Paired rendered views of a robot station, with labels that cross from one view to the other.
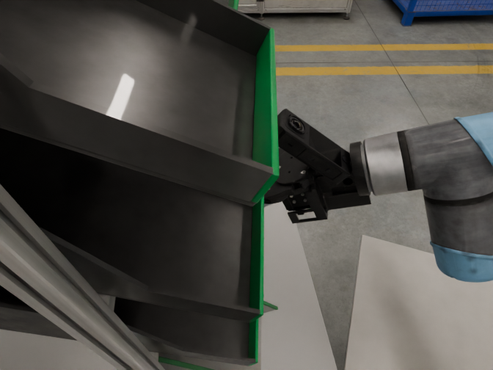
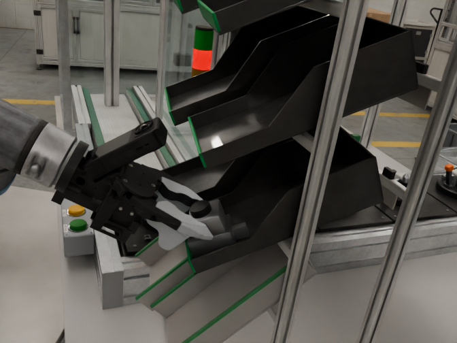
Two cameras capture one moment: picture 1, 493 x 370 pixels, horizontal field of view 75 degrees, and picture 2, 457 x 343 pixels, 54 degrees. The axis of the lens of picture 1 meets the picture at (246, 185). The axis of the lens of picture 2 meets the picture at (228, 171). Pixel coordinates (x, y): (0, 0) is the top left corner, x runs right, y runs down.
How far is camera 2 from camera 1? 0.85 m
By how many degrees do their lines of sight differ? 104
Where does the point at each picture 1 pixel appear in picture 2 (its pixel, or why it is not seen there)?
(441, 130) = (11, 107)
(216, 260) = (190, 99)
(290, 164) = (142, 180)
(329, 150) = (108, 145)
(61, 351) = (339, 328)
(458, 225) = not seen: hidden behind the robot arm
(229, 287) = (181, 98)
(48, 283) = not seen: hidden behind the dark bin
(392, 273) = not seen: outside the picture
